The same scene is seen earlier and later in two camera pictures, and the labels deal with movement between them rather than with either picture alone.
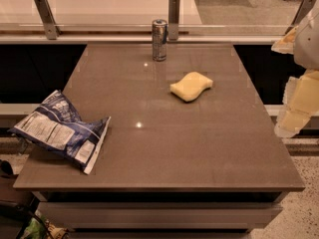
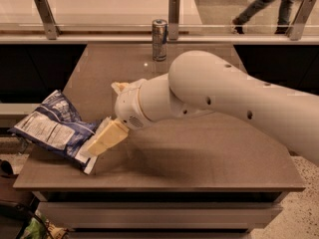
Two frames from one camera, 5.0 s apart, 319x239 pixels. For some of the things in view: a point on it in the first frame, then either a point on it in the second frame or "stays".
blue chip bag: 56,123 stays
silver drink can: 159,28 stays
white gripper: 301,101 to 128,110
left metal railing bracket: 50,26 stays
